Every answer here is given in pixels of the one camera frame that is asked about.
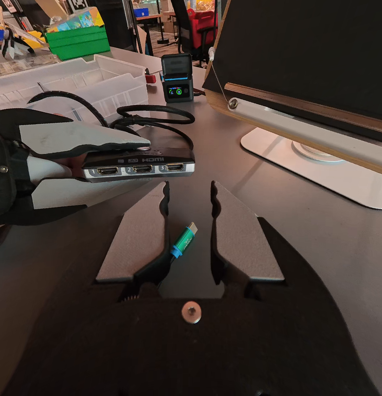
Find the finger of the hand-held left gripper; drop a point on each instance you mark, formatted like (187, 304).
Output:
(61, 195)
(70, 136)

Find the colourful printed box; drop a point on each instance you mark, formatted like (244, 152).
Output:
(76, 20)

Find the black HDMI switch box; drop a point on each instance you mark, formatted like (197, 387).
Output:
(178, 161)

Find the red bag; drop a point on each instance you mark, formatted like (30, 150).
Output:
(201, 24)

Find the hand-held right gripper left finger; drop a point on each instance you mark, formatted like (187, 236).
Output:
(138, 241)

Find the printed marker tag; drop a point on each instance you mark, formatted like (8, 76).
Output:
(9, 4)
(77, 4)

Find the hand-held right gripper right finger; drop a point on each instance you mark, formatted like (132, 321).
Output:
(243, 241)

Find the black covered computer monitor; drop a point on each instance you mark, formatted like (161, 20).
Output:
(302, 46)

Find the blue storage bin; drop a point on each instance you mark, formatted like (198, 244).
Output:
(147, 13)

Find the black office chair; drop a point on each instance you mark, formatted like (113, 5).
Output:
(183, 31)

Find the black white tool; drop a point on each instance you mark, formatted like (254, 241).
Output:
(11, 43)

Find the small black display charger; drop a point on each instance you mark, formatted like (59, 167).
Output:
(177, 68)

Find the white monitor stand base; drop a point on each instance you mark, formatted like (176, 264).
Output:
(271, 154)

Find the green plastic bin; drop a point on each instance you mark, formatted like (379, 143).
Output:
(79, 43)

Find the clear white plastic bin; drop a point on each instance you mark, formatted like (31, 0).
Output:
(110, 80)

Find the red clamp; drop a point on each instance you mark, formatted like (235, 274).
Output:
(150, 79)

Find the green HDMI plug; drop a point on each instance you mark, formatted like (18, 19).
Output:
(183, 241)

